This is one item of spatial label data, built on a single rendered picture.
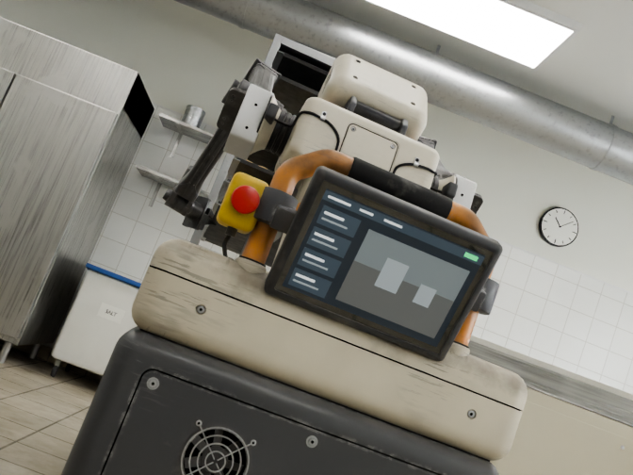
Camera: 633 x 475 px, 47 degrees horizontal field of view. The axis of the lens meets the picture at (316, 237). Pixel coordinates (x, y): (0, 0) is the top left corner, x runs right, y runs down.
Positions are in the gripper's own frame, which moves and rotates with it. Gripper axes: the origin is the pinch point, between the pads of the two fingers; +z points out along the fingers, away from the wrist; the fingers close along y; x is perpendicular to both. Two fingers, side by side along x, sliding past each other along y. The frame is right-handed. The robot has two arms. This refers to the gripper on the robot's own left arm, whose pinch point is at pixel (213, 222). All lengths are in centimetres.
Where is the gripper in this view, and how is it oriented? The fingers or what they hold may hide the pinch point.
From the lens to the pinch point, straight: 230.5
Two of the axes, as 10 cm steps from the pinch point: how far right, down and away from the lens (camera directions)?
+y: -3.7, 9.1, -1.8
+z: 4.9, 3.5, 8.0
